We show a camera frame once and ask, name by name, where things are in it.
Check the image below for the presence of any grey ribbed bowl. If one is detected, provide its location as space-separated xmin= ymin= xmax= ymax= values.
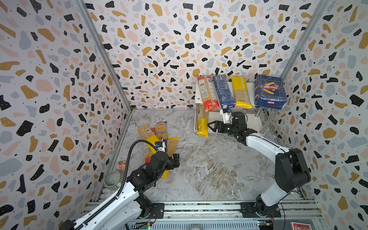
xmin=103 ymin=171 xmax=124 ymax=191

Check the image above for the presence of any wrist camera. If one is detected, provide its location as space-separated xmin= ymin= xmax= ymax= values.
xmin=155 ymin=141 xmax=166 ymax=152
xmin=220 ymin=108 xmax=232 ymax=124

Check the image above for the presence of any red card box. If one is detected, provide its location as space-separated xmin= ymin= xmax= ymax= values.
xmin=290 ymin=222 xmax=312 ymax=230

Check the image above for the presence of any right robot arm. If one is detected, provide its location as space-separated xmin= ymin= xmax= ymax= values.
xmin=207 ymin=112 xmax=311 ymax=217

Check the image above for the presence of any white two-tier metal shelf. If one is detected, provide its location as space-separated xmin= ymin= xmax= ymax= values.
xmin=193 ymin=80 xmax=286 ymax=137

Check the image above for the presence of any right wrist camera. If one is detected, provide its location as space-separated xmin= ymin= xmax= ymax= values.
xmin=220 ymin=108 xmax=232 ymax=124

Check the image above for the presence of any small red pasta bag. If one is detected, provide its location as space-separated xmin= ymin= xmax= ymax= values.
xmin=145 ymin=149 xmax=152 ymax=163

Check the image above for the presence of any yellow Pastatime spaghetti bag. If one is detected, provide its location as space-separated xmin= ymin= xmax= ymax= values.
xmin=231 ymin=76 xmax=253 ymax=109

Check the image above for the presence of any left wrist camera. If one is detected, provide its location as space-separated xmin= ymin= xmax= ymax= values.
xmin=155 ymin=141 xmax=166 ymax=152

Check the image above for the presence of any yellow pasta bag with barcode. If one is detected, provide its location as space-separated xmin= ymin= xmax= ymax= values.
xmin=136 ymin=124 xmax=160 ymax=146

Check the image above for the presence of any red clear spaghetti bag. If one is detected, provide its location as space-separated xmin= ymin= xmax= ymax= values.
xmin=197 ymin=76 xmax=220 ymax=112

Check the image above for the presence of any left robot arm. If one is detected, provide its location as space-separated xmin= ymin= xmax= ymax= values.
xmin=59 ymin=151 xmax=180 ymax=230

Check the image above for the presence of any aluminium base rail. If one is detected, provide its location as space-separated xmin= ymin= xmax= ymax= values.
xmin=126 ymin=200 xmax=327 ymax=230

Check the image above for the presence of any blue Barilla pasta box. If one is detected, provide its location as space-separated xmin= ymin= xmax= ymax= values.
xmin=254 ymin=75 xmax=287 ymax=110

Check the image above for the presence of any blue spaghetti box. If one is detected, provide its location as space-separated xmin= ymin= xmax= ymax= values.
xmin=213 ymin=75 xmax=236 ymax=109

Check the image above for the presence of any pink flower toy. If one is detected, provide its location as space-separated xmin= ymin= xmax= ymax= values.
xmin=117 ymin=161 xmax=127 ymax=170

